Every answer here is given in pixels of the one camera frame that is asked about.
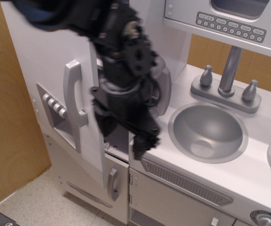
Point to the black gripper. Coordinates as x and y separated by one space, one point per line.
128 107

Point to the white fridge door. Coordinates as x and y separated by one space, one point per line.
42 56

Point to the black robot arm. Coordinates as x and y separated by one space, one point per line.
111 25

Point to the white lower freezer door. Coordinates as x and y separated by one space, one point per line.
76 177

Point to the silver ice dispenser panel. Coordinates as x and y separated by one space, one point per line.
58 119

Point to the white oven door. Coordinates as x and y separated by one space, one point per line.
156 204

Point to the silver round sink bowl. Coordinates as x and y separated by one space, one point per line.
208 133

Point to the silver left faucet knob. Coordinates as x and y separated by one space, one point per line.
206 78

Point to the silver faucet knob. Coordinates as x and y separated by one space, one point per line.
206 78
249 92

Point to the silver faucet spout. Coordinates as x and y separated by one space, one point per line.
226 83

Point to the brown wooden board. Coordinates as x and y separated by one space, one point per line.
23 155

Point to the silver right faucet knob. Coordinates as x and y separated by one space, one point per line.
249 92

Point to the silver oven control knob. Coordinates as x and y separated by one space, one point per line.
261 217

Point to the white toy microwave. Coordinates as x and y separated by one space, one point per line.
242 23

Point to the silver lower freezer handle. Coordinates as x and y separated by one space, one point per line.
112 193

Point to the grey toy wall phone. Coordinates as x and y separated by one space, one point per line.
161 96

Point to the silver upper fridge handle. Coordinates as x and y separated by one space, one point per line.
72 74

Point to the grey faucet base plate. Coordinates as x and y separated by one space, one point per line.
235 100

